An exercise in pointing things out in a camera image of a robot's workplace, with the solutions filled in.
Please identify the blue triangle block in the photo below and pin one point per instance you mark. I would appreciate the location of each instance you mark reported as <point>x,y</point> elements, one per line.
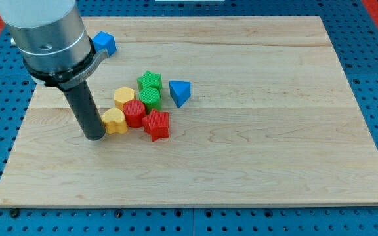
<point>180,92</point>

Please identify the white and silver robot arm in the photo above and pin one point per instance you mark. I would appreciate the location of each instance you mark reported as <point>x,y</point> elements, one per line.
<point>53,41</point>

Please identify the red star block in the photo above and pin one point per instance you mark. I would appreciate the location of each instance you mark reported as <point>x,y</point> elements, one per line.
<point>156,124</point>

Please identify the green star block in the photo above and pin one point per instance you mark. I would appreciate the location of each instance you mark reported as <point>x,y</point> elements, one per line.
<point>150,79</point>

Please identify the green cylinder block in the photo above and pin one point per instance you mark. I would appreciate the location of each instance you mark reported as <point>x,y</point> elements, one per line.
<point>151,98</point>

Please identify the red cylinder block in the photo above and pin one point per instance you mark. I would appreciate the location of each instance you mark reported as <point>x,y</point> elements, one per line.
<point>134,111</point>

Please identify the yellow hexagon block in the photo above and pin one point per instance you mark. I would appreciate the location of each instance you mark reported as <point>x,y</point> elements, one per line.
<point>123,95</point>

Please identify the yellow heart block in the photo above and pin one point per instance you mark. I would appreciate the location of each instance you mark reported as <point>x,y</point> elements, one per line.
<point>114,121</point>

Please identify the light wooden board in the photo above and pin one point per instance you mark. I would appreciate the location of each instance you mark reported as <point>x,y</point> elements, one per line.
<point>271,122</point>

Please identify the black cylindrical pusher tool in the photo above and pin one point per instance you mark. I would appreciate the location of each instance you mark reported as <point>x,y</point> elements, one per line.
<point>85,111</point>

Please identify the blue cube block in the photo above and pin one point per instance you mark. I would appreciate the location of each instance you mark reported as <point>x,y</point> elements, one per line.
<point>103,40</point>

